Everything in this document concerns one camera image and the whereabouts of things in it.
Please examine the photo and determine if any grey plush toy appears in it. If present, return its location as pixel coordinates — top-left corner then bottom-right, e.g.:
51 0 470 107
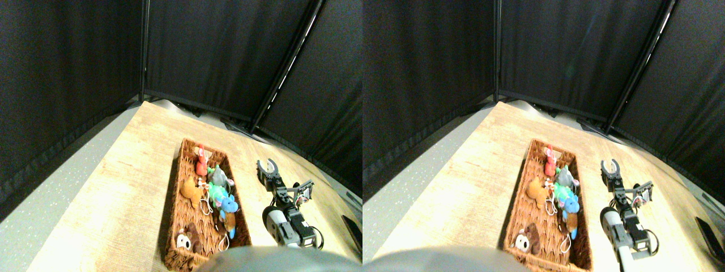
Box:
208 165 235 188
556 165 582 188

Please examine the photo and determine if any green plush toy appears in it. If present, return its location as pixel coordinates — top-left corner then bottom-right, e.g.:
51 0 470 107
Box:
208 184 230 206
555 184 575 206

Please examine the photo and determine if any blue plush toy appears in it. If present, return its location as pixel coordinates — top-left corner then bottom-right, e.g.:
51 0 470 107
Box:
219 195 240 239
562 195 582 239

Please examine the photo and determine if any red plush toy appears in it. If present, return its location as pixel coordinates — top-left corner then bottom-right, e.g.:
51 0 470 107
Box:
194 144 210 177
542 144 557 177

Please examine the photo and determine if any tan plush bear toy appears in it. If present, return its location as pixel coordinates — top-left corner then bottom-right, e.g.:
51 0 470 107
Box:
526 178 551 210
181 178 206 210

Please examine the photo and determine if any brown plush dog toy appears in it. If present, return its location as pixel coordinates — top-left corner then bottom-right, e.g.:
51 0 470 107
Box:
174 222 204 254
514 222 544 254

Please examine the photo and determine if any black smartphone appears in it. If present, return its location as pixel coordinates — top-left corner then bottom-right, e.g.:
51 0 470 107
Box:
695 216 725 262
341 215 363 251

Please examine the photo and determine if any brown wicker basket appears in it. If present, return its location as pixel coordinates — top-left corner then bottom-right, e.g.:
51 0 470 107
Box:
504 138 593 272
164 138 253 272

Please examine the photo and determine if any black curtain stand pole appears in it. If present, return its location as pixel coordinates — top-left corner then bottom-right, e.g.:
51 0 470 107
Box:
492 0 504 104
248 0 327 131
602 0 679 133
138 0 151 104

